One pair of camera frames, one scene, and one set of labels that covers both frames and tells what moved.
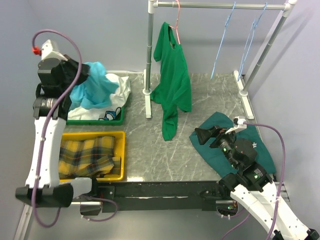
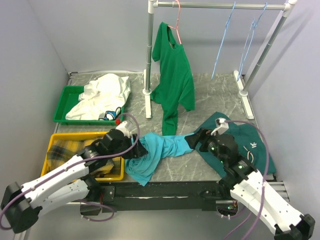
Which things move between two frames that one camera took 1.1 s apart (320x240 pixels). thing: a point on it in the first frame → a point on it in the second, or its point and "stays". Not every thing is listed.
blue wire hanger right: [254, 23] stays
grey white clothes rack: [287, 5] stays
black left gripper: [84, 72] → [137, 151]
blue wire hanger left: [225, 27] stays
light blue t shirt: [95, 91] → [158, 146]
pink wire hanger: [176, 23] stays
